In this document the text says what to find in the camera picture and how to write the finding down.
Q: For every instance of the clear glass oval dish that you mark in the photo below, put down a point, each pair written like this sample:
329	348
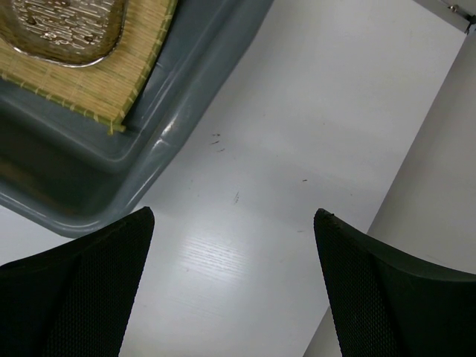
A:
69	33

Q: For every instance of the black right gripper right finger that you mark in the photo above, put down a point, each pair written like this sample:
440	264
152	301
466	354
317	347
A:
385	302

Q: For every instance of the bamboo woven mat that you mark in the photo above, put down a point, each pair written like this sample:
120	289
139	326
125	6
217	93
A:
105	91

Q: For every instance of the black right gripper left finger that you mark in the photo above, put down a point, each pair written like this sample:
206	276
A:
76	299

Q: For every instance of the grey plastic bin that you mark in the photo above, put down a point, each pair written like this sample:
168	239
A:
66	172

